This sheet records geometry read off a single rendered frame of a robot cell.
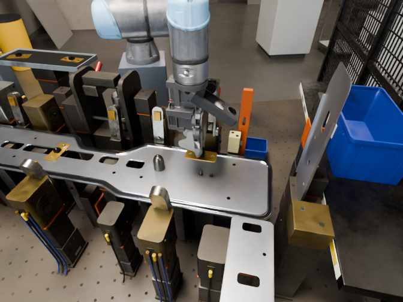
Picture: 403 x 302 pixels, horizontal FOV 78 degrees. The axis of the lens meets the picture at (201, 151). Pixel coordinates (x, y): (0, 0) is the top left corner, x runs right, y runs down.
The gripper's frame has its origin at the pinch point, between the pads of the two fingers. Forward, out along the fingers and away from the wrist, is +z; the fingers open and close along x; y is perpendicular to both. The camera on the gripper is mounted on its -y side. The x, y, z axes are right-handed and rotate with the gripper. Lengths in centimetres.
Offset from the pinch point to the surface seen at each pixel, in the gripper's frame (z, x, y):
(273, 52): 99, -375, -39
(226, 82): 110, -275, 24
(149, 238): 4.3, 24.3, 5.9
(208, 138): 6.0, -13.1, 0.6
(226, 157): 9.0, -8.8, -6.1
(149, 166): 8.8, -0.1, 15.9
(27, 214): 8.2, 22.3, 39.0
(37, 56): -8, -35, 74
